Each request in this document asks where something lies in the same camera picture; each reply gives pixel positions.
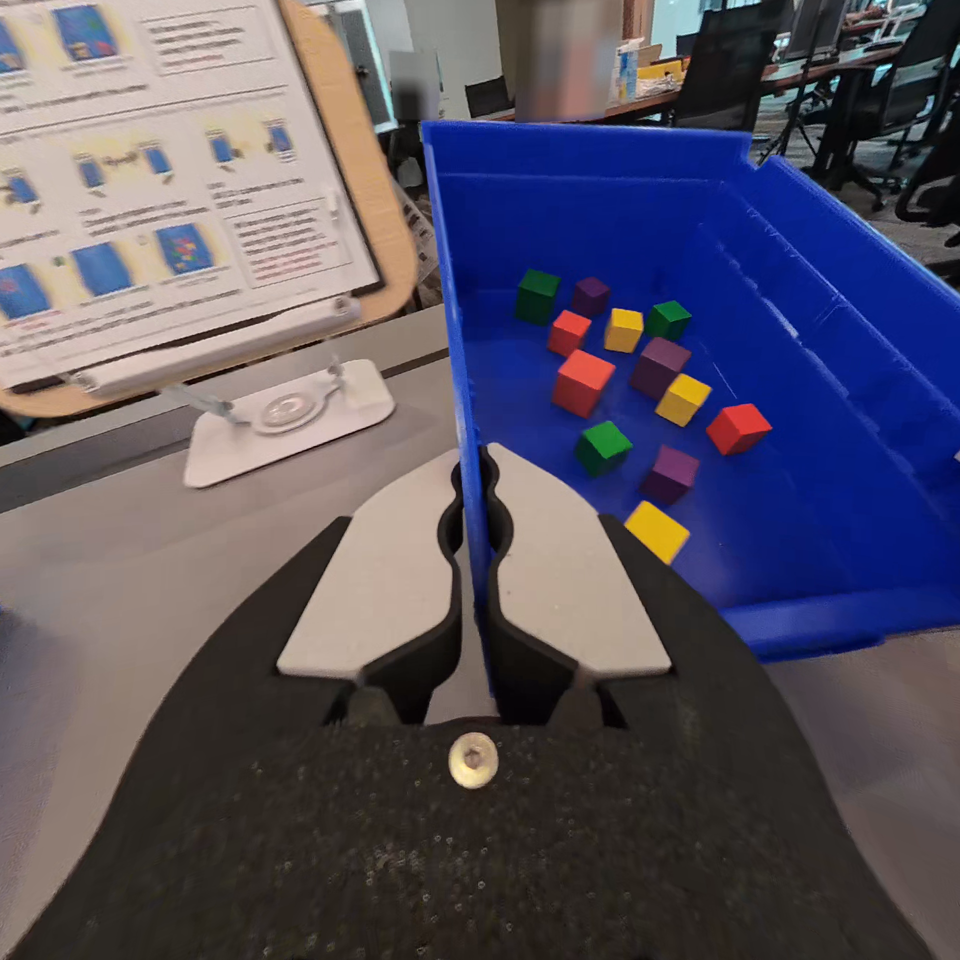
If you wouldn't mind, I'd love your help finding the red wooden cube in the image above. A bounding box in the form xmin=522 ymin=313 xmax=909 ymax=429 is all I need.
xmin=705 ymin=403 xmax=773 ymax=457
xmin=552 ymin=349 xmax=617 ymax=420
xmin=546 ymin=309 xmax=593 ymax=358

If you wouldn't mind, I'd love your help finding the green wooden cube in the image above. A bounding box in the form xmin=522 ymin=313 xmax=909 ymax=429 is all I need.
xmin=574 ymin=420 xmax=633 ymax=479
xmin=645 ymin=300 xmax=693 ymax=343
xmin=514 ymin=268 xmax=562 ymax=327

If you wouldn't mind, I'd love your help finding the printed instruction sheet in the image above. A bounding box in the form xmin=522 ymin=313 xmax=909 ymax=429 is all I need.
xmin=0 ymin=0 xmax=384 ymax=390

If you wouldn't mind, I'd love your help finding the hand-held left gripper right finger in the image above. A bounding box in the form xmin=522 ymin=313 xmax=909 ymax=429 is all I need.
xmin=486 ymin=442 xmax=674 ymax=725

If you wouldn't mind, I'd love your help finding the long wooden table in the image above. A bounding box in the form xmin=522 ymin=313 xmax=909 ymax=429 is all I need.
xmin=480 ymin=41 xmax=905 ymax=129

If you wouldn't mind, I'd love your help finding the folded newspaper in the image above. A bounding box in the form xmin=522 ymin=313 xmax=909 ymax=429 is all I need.
xmin=393 ymin=176 xmax=445 ymax=305

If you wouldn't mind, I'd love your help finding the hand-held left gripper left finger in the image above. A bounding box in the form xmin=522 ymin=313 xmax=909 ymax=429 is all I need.
xmin=276 ymin=448 xmax=465 ymax=725

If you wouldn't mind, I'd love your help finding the yellow wooden cube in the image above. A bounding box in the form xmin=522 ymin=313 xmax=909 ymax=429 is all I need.
xmin=603 ymin=307 xmax=645 ymax=354
xmin=624 ymin=500 xmax=691 ymax=565
xmin=654 ymin=373 xmax=713 ymax=428

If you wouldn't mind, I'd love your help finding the blue plastic bin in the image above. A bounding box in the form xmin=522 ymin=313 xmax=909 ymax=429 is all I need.
xmin=421 ymin=120 xmax=960 ymax=699

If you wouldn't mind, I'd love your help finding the black tripod stand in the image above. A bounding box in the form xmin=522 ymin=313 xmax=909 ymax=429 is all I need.
xmin=756 ymin=0 xmax=835 ymax=168

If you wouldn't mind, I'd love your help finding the wooden display board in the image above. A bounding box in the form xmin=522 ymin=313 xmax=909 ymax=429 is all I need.
xmin=0 ymin=0 xmax=420 ymax=420

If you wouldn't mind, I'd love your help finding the white blue carton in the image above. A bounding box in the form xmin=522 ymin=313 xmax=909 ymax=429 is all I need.
xmin=615 ymin=39 xmax=645 ymax=104

